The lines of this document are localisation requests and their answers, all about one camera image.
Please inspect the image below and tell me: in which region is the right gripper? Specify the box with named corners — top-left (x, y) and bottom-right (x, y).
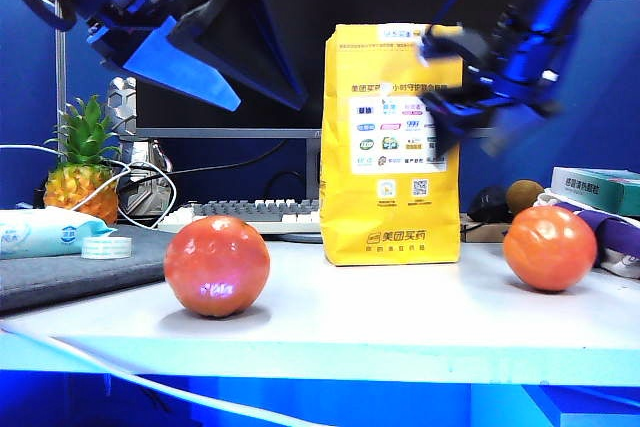
top-left (417, 0), bottom-right (607, 157)

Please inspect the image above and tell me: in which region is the orange fruit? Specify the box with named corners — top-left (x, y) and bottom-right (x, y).
top-left (502, 205), bottom-right (599, 293)
top-left (163, 215), bottom-right (272, 319)

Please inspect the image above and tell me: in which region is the yellow printed paper bag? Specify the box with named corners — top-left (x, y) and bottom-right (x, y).
top-left (319, 23), bottom-right (464, 267)

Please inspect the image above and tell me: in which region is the silver robot figurine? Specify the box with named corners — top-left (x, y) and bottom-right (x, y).
top-left (105, 76), bottom-right (174, 221)

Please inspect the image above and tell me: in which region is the black computer mouse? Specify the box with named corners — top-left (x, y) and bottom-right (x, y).
top-left (467, 185), bottom-right (514, 224)

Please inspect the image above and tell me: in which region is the grey monitor stand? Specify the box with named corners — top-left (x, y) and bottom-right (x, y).
top-left (279, 138), bottom-right (325, 244)

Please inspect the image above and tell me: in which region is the brown kiwi fruit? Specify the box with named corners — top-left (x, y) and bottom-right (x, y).
top-left (505, 179), bottom-right (545, 216)

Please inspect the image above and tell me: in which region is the grey and white keyboard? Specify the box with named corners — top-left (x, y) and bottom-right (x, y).
top-left (158, 199), bottom-right (321, 236)

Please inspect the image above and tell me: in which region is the small brown cardboard box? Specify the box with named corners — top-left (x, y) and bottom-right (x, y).
top-left (459, 214), bottom-right (509, 244)

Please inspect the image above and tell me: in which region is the teal medicine box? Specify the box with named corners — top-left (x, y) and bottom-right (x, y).
top-left (549, 166), bottom-right (640, 218)

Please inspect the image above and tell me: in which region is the small decorative pineapple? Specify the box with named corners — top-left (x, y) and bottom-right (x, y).
top-left (43, 95), bottom-right (121, 227)

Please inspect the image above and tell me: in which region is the clear adhesive tape roll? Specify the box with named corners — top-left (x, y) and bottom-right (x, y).
top-left (81, 236), bottom-right (134, 261)

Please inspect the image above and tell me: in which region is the blue wet wipes pack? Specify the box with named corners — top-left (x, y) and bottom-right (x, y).
top-left (0, 206), bottom-right (119, 262)

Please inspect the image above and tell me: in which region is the grey felt desk mat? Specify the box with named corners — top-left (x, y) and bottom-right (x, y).
top-left (0, 224), bottom-right (176, 316)

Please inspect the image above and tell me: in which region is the black monitor cable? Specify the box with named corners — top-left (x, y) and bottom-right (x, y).
top-left (169, 140), bottom-right (290, 178)

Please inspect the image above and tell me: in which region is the grey partition post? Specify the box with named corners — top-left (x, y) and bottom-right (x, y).
top-left (55, 1), bottom-right (67, 116)

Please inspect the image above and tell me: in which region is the purple cloth strap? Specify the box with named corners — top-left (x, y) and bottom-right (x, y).
top-left (554, 201), bottom-right (640, 268)

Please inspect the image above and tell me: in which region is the thin white looped cable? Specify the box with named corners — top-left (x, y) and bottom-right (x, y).
top-left (0, 144), bottom-right (177, 231)

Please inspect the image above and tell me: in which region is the thick white cable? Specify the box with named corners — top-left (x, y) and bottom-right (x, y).
top-left (0, 321), bottom-right (321, 427)

